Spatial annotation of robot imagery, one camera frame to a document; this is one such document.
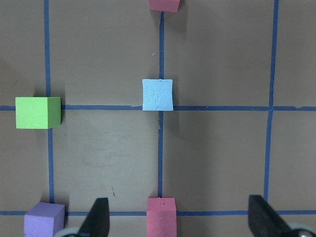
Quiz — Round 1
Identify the pink foam block far top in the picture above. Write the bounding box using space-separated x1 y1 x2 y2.
148 0 180 13

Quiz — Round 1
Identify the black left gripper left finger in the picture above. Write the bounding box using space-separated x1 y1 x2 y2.
77 197 110 237

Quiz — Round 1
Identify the pink foam block near left arm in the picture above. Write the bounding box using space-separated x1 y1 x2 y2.
146 197 177 237

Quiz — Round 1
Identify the purple foam block far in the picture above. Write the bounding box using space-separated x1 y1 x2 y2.
24 202 65 237

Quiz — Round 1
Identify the green foam block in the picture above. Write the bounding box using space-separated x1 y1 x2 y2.
15 97 61 129

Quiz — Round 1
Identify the light blue foam block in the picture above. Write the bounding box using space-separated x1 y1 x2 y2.
142 79 173 111

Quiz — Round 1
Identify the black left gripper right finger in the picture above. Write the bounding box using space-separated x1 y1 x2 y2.
248 195 292 237

